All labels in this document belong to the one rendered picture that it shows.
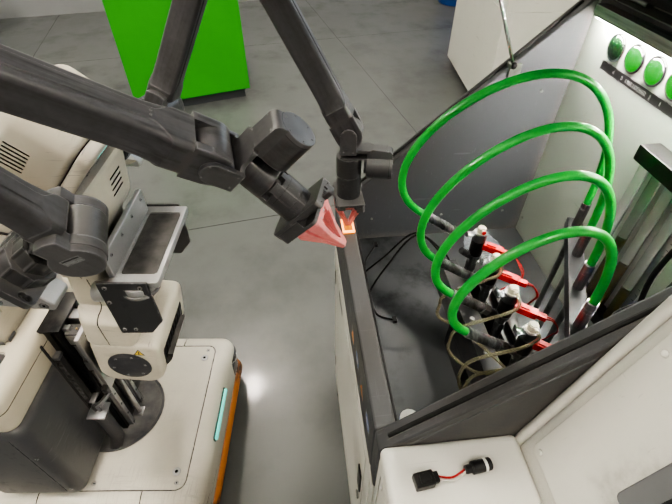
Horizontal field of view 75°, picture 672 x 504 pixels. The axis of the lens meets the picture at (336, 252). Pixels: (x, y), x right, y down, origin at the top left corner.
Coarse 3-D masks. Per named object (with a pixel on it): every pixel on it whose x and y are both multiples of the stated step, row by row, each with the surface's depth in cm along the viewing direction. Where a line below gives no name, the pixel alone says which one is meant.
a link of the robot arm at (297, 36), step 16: (272, 0) 80; (288, 0) 80; (272, 16) 82; (288, 16) 82; (288, 32) 83; (304, 32) 83; (288, 48) 85; (304, 48) 84; (320, 48) 87; (304, 64) 86; (320, 64) 86; (320, 80) 87; (336, 80) 89; (320, 96) 89; (336, 96) 89; (336, 112) 90; (352, 112) 92; (336, 128) 92; (352, 128) 92
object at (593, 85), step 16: (512, 80) 66; (528, 80) 67; (576, 80) 67; (592, 80) 68; (480, 96) 67; (448, 112) 69; (608, 112) 72; (432, 128) 71; (608, 128) 74; (416, 144) 72; (400, 176) 76; (400, 192) 79; (592, 192) 83; (416, 208) 82
